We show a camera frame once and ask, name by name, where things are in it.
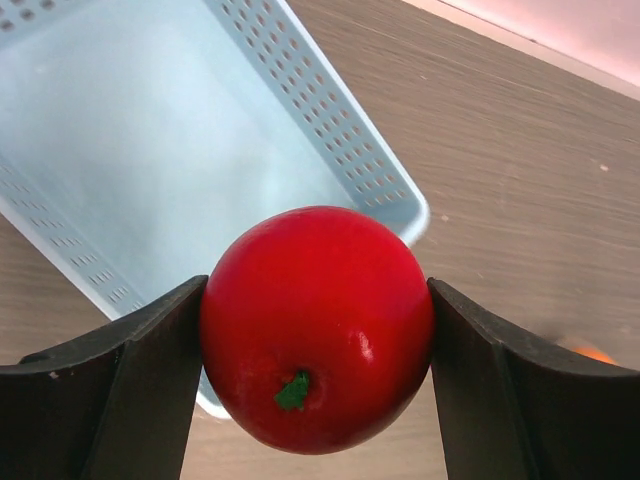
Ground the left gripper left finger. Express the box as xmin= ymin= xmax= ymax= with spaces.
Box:
xmin=1 ymin=275 xmax=207 ymax=479

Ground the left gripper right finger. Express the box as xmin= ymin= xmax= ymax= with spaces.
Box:
xmin=428 ymin=278 xmax=639 ymax=479

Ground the orange tangerine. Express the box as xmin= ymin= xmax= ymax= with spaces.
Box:
xmin=574 ymin=346 xmax=617 ymax=365

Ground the red apple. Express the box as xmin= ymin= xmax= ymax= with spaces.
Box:
xmin=199 ymin=206 xmax=435 ymax=455

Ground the light blue plastic basket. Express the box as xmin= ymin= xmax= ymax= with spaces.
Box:
xmin=0 ymin=0 xmax=431 ymax=420

